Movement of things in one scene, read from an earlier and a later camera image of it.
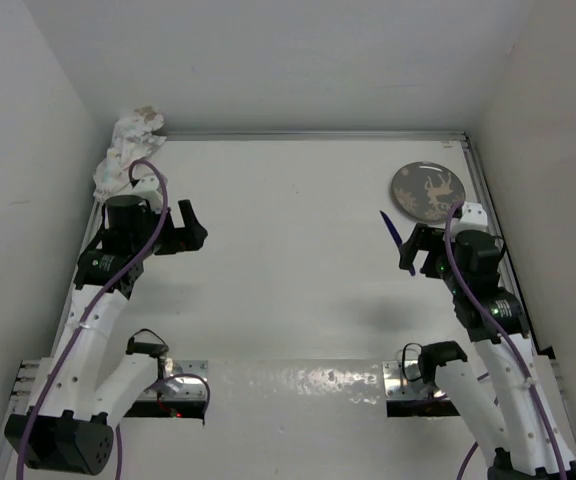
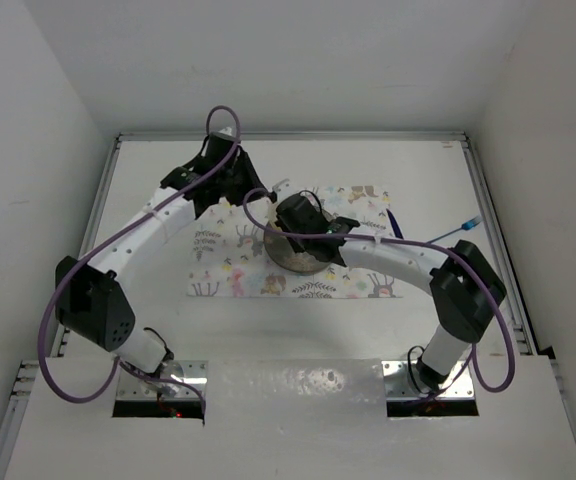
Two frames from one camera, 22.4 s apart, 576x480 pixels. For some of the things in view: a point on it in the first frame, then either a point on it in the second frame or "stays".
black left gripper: x=183 y=239 -> x=253 y=189
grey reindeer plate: x=427 y=192 -> x=282 y=254
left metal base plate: x=181 y=379 stays
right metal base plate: x=402 y=380 stays
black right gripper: x=424 y=237 -> x=295 y=246
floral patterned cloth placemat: x=135 y=137 -> x=228 y=259
